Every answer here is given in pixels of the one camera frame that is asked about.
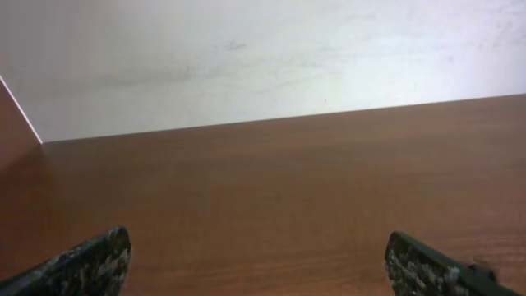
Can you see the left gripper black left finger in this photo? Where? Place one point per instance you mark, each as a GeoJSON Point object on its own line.
{"type": "Point", "coordinates": [98, 266]}

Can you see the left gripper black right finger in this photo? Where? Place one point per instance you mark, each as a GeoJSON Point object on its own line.
{"type": "Point", "coordinates": [415, 269]}

